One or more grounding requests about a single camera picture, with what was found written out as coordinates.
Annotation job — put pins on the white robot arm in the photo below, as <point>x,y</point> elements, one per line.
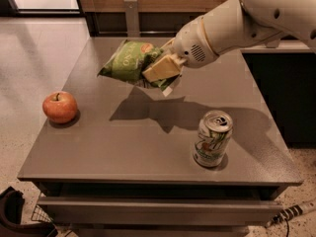
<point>231,25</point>

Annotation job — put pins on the red apple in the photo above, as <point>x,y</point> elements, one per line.
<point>60,107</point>

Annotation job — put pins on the left metal bracket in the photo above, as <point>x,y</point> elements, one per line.
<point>132,18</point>

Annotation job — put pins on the wire basket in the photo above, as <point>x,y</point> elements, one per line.
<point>40,215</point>

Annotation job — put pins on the dark brown chair part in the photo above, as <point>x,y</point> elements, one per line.
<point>11,208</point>

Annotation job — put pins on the green jalapeno chip bag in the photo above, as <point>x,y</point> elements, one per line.
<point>130,59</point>

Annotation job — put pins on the grey drawer front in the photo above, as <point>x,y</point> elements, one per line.
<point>162,211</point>

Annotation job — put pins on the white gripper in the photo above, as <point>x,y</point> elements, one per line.
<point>190,44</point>

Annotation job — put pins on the right metal bracket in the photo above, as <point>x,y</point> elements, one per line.
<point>273,44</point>

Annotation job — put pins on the white green soda can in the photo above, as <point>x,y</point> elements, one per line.
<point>213,134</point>

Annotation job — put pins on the metal bracket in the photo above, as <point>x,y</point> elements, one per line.
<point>273,44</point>
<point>132,18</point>

